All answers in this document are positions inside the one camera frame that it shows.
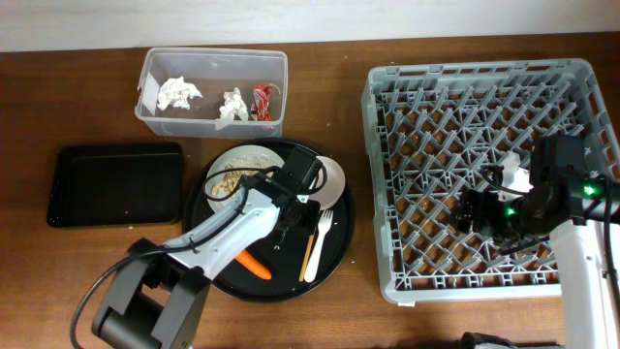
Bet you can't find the white plastic fork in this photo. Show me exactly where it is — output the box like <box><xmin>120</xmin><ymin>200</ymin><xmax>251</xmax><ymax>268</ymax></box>
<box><xmin>304</xmin><ymin>209</ymin><xmax>333</xmax><ymax>283</ymax></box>

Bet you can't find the wooden chopstick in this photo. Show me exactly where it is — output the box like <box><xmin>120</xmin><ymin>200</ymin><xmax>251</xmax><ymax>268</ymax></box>
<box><xmin>298</xmin><ymin>235</ymin><xmax>316</xmax><ymax>282</ymax></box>

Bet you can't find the pink bowl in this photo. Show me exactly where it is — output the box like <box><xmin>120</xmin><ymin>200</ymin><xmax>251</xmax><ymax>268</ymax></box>
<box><xmin>308</xmin><ymin>156</ymin><xmax>346</xmax><ymax>210</ymax></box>

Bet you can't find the grey plate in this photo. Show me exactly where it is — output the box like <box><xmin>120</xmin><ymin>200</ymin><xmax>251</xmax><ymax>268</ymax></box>
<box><xmin>204</xmin><ymin>145</ymin><xmax>285</xmax><ymax>198</ymax></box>

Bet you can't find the peanut shells and rice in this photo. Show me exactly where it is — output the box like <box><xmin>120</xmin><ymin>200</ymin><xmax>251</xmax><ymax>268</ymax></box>
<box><xmin>205</xmin><ymin>155</ymin><xmax>276</xmax><ymax>198</ymax></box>

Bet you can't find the red snack wrapper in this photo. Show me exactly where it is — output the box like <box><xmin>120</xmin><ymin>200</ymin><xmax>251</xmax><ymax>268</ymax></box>
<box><xmin>251</xmin><ymin>84</ymin><xmax>272</xmax><ymax>121</ymax></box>

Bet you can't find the tissue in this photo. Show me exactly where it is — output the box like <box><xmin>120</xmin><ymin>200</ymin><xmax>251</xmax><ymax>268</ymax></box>
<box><xmin>215</xmin><ymin>87</ymin><xmax>249</xmax><ymax>130</ymax></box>
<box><xmin>157</xmin><ymin>77</ymin><xmax>202</xmax><ymax>111</ymax></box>

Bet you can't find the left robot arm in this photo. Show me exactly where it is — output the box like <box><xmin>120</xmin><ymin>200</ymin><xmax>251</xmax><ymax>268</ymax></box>
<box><xmin>91</xmin><ymin>172</ymin><xmax>326</xmax><ymax>348</ymax></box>

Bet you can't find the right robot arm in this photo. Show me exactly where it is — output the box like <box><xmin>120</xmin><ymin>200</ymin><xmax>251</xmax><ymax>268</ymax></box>
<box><xmin>450</xmin><ymin>135</ymin><xmax>619</xmax><ymax>348</ymax></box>

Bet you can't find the grey dishwasher rack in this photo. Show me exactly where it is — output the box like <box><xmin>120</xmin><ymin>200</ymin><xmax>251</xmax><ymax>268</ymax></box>
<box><xmin>361</xmin><ymin>58</ymin><xmax>619</xmax><ymax>306</ymax></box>

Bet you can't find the round black tray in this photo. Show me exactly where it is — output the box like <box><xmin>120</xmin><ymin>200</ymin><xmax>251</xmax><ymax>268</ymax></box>
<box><xmin>181</xmin><ymin>138</ymin><xmax>355</xmax><ymax>302</ymax></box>

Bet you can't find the orange carrot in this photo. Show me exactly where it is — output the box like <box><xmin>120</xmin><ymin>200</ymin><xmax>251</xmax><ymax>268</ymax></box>
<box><xmin>235</xmin><ymin>250</ymin><xmax>272</xmax><ymax>280</ymax></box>

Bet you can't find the clear plastic bin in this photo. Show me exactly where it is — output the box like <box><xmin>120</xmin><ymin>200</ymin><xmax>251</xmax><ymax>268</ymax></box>
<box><xmin>135</xmin><ymin>48</ymin><xmax>288</xmax><ymax>139</ymax></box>

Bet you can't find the black rectangular tray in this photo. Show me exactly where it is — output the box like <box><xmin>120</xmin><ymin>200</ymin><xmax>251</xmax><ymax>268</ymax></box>
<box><xmin>46</xmin><ymin>142</ymin><xmax>184</xmax><ymax>228</ymax></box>

